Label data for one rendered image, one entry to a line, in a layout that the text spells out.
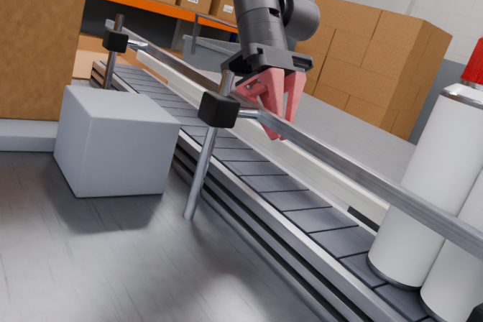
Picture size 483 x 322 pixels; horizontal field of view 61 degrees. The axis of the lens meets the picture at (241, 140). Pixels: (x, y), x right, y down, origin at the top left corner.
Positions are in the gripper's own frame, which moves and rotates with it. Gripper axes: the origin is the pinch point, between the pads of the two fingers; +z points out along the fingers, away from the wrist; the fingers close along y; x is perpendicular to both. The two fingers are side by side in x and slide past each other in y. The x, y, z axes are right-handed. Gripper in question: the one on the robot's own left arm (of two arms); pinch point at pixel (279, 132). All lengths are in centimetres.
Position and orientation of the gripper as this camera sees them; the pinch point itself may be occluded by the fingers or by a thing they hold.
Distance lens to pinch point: 48.5
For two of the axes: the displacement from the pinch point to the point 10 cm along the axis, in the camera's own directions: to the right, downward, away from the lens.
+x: -6.2, 2.7, 7.4
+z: 1.5, 9.6, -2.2
